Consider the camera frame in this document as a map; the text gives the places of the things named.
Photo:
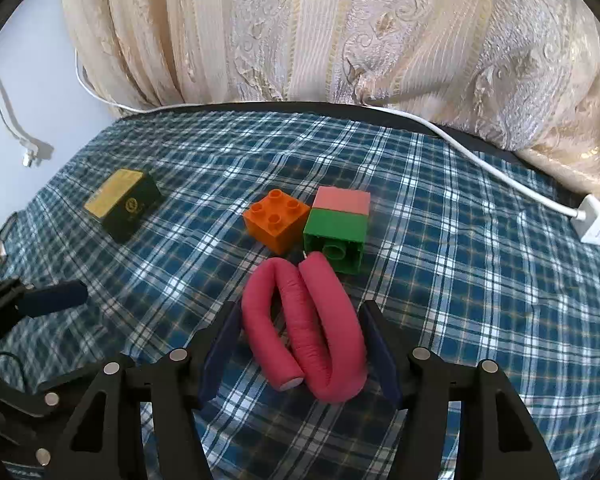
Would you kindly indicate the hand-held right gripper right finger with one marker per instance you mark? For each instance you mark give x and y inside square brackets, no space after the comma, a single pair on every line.
[382,355]

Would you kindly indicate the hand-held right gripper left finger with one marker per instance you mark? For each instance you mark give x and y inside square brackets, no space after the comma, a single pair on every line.
[220,352]

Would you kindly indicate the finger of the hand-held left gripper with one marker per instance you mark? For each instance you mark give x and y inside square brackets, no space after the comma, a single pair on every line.
[55,297]
[30,420]

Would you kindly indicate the pink foam hair curler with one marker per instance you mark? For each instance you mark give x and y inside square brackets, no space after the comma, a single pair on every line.
[330,320]

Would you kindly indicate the blue plaid tablecloth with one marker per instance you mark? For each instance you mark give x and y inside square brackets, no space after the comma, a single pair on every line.
[455,285]

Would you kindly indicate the dark green box yellow label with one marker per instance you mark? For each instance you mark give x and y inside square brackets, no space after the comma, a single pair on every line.
[125,205]

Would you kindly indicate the green toy brick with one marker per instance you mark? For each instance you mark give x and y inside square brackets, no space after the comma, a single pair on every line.
[336,232]

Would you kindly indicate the orange toy brick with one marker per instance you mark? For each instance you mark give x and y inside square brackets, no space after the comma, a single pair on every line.
[275,222]

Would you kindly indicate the pink toy brick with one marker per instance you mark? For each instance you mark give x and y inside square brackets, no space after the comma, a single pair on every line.
[341,201]

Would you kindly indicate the cream patterned curtain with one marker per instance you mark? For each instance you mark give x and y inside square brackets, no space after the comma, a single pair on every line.
[330,30]

